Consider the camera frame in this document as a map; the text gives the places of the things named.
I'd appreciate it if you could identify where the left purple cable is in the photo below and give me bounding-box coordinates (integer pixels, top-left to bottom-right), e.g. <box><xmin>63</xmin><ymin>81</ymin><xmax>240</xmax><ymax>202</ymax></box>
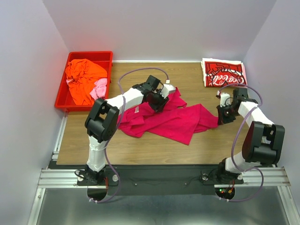
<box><xmin>88</xmin><ymin>67</ymin><xmax>171</xmax><ymax>204</ymax></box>

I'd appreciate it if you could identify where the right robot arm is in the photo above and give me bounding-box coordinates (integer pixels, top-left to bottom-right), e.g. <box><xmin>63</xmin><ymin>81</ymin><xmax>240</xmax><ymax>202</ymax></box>
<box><xmin>216</xmin><ymin>87</ymin><xmax>285</xmax><ymax>184</ymax></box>

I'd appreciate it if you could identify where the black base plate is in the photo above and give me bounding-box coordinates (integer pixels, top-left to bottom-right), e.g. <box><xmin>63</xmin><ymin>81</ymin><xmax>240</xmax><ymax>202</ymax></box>
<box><xmin>75</xmin><ymin>165</ymin><xmax>243</xmax><ymax>196</ymax></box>

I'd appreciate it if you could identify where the light pink t shirt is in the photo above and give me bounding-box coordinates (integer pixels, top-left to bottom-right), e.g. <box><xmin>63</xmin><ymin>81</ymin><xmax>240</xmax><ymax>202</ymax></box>
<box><xmin>66</xmin><ymin>78</ymin><xmax>108</xmax><ymax>104</ymax></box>

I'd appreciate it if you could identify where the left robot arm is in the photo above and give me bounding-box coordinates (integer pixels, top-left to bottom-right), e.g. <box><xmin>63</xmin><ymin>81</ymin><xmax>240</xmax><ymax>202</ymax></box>
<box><xmin>84</xmin><ymin>75</ymin><xmax>176</xmax><ymax>185</ymax></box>

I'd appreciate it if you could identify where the aluminium frame rail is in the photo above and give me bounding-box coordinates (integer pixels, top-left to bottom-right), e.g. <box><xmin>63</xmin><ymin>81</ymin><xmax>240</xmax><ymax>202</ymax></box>
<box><xmin>28</xmin><ymin>112</ymin><xmax>293</xmax><ymax>225</ymax></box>

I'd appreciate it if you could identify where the magenta t shirt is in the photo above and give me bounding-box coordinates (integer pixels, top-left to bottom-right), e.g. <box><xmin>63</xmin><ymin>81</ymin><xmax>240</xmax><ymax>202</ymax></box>
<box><xmin>119</xmin><ymin>90</ymin><xmax>218</xmax><ymax>145</ymax></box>

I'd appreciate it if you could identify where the purple cable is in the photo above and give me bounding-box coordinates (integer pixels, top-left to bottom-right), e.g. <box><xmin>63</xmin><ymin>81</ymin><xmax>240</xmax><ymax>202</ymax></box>
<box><xmin>217</xmin><ymin>83</ymin><xmax>266</xmax><ymax>202</ymax></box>
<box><xmin>88</xmin><ymin>67</ymin><xmax>171</xmax><ymax>204</ymax></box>

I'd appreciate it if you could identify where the folded red coca-cola t shirt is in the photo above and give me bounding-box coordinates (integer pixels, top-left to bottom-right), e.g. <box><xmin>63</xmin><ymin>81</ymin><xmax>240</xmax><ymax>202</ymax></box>
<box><xmin>202</xmin><ymin>60</ymin><xmax>248</xmax><ymax>88</ymax></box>

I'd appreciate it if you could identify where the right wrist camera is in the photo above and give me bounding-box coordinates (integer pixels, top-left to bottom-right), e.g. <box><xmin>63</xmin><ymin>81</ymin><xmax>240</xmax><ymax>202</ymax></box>
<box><xmin>216</xmin><ymin>92</ymin><xmax>232</xmax><ymax>107</ymax></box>

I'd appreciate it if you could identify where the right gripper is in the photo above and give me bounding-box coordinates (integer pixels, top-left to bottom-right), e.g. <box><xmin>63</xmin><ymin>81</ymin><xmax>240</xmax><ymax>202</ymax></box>
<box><xmin>216</xmin><ymin>103</ymin><xmax>240</xmax><ymax>125</ymax></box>

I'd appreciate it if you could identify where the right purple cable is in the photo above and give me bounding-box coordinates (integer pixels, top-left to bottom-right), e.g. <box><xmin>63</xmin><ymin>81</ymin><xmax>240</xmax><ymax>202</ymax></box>
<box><xmin>217</xmin><ymin>83</ymin><xmax>266</xmax><ymax>202</ymax></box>

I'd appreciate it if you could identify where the folded white t shirt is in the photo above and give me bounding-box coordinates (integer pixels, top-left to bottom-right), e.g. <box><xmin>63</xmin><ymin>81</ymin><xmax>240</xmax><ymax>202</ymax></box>
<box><xmin>201</xmin><ymin>58</ymin><xmax>244</xmax><ymax>88</ymax></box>

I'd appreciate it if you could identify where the orange t shirt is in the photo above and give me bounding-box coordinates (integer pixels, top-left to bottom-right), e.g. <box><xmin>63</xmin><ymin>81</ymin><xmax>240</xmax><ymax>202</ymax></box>
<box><xmin>65</xmin><ymin>59</ymin><xmax>108</xmax><ymax>105</ymax></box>

